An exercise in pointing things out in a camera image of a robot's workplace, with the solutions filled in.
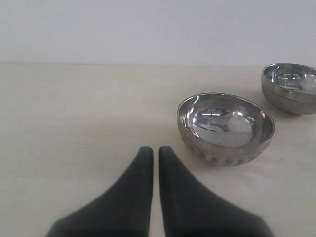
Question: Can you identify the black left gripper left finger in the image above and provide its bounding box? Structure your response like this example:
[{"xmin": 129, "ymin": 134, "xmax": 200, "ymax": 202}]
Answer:
[{"xmin": 47, "ymin": 146, "xmax": 154, "ymax": 237}]

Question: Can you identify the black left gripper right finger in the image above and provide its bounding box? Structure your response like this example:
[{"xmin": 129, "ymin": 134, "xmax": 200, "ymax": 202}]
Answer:
[{"xmin": 158, "ymin": 146, "xmax": 274, "ymax": 237}]

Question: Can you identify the ribbed stainless steel bowl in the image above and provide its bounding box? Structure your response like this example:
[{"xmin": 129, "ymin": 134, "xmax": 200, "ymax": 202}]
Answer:
[{"xmin": 177, "ymin": 92, "xmax": 275, "ymax": 166}]

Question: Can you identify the smooth stainless steel bowl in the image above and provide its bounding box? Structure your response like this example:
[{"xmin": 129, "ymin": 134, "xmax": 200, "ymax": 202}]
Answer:
[{"xmin": 261, "ymin": 63, "xmax": 316, "ymax": 116}]

